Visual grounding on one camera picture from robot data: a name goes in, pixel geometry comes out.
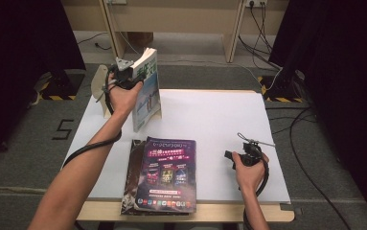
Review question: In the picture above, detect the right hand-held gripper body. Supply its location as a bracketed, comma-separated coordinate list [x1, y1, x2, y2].
[237, 131, 277, 168]

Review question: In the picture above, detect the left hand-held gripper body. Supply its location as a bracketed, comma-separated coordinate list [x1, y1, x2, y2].
[108, 57, 140, 91]

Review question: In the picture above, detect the white and green book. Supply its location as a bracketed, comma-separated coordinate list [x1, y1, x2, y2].
[131, 47, 163, 133]

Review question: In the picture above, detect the dark blue science fiction magazine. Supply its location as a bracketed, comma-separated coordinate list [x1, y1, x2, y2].
[135, 136, 197, 215]

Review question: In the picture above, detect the person's right hand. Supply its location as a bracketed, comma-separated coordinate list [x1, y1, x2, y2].
[231, 151, 270, 193]

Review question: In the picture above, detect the person's left hand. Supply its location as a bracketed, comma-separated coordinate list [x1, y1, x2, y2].
[107, 75, 145, 118]

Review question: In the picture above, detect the brown cardboard box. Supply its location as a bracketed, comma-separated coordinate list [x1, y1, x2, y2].
[126, 32, 154, 49]

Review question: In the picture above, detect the stand base with hazard tape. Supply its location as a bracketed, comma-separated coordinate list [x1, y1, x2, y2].
[257, 75, 313, 104]
[32, 71, 86, 102]

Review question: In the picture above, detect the black curtain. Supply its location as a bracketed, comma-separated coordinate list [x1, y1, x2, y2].
[268, 0, 367, 221]
[0, 0, 86, 167]

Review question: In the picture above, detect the right gripper black cable hose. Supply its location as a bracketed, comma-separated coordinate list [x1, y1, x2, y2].
[241, 157, 271, 230]

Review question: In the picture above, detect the gripper black cable hose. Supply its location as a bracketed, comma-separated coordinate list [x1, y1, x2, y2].
[61, 65, 123, 169]
[241, 157, 271, 230]

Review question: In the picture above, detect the thin black floor cable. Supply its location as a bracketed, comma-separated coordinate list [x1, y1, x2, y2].
[77, 32, 112, 52]

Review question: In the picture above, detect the long black floor cable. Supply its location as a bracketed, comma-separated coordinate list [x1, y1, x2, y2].
[265, 106, 353, 230]

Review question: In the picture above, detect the beige wooden desk frame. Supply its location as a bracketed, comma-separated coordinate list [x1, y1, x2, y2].
[60, 0, 289, 64]

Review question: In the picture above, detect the left gripper black cable hose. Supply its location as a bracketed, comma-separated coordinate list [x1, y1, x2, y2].
[61, 65, 123, 169]

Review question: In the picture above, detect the black power cable bundle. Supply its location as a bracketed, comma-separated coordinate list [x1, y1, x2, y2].
[238, 1, 284, 71]

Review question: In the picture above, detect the white wall socket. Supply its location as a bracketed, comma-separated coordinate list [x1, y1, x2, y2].
[245, 0, 268, 8]

